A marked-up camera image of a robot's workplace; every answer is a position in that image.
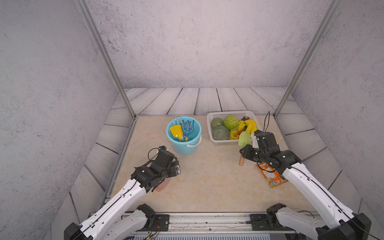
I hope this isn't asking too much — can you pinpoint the yellow banana bunch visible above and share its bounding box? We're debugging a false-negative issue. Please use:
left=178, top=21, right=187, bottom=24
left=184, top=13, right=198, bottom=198
left=237, top=120, right=258, bottom=135

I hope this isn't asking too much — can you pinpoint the green cabbage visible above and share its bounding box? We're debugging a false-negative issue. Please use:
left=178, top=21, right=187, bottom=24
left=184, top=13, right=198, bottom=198
left=224, top=115, right=239, bottom=131

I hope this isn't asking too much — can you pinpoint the aluminium frame post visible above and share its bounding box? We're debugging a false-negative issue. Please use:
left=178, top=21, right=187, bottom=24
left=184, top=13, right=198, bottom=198
left=75, top=0, right=136, bottom=119
left=273, top=0, right=342, bottom=119

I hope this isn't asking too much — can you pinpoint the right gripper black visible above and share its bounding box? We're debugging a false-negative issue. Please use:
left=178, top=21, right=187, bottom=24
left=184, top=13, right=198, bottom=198
left=238, top=143, right=269, bottom=165

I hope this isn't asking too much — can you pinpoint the right aluminium frame post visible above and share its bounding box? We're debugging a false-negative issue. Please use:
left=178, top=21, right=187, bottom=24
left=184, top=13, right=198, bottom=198
left=273, top=0, right=342, bottom=119

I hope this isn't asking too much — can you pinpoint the yellow bell pepper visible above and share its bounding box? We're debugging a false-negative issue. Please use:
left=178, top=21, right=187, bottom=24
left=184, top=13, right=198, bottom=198
left=230, top=129, right=240, bottom=140

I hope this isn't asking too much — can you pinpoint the orange candy bag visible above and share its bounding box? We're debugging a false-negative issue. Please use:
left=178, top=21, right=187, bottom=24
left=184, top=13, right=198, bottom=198
left=258, top=163, right=288, bottom=188

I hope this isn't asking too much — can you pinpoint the left aluminium frame post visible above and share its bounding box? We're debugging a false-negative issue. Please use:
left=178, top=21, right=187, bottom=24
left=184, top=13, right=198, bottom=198
left=75, top=0, right=136, bottom=119

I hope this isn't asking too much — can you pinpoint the yellow plastic shovel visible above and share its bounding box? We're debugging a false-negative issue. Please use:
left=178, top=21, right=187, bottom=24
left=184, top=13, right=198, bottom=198
left=170, top=125, right=184, bottom=142

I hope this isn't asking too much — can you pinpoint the white plastic basket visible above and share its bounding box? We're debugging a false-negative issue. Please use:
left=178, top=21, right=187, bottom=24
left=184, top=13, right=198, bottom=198
left=207, top=110, right=261, bottom=145

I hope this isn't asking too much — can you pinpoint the netted green melon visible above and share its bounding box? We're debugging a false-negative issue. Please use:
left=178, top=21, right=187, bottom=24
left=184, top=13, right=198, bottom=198
left=212, top=125, right=230, bottom=141

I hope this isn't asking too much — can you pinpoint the teal rake yellow handle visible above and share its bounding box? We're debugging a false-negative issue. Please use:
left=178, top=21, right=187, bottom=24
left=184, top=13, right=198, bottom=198
left=182, top=120, right=195, bottom=142

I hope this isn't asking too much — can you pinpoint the aluminium front rail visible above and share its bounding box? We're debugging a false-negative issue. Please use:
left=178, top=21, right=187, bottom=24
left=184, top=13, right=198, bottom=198
left=78, top=211, right=319, bottom=240

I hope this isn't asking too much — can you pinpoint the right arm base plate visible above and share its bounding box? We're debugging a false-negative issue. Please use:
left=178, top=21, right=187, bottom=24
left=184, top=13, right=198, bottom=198
left=250, top=214, right=291, bottom=231

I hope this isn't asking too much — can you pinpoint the pink spray bottle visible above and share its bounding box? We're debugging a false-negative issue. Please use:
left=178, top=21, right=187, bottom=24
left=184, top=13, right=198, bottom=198
left=156, top=178, right=171, bottom=192

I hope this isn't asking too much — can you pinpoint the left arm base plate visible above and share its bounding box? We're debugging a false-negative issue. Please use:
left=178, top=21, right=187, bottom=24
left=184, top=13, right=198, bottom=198
left=137, top=214, right=170, bottom=233

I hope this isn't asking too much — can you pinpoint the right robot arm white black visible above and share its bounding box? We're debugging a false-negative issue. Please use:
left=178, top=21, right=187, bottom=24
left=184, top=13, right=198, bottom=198
left=239, top=130, right=372, bottom=240

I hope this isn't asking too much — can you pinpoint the light blue plastic bucket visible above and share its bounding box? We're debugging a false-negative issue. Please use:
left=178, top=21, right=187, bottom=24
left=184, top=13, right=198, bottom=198
left=166, top=116, right=202, bottom=155

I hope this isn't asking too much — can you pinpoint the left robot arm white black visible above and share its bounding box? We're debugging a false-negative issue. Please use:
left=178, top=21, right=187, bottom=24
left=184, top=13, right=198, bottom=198
left=64, top=146, right=181, bottom=240

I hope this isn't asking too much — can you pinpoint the smooth green melon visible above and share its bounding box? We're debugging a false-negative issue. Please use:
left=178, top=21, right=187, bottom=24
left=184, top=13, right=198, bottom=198
left=211, top=118, right=224, bottom=129

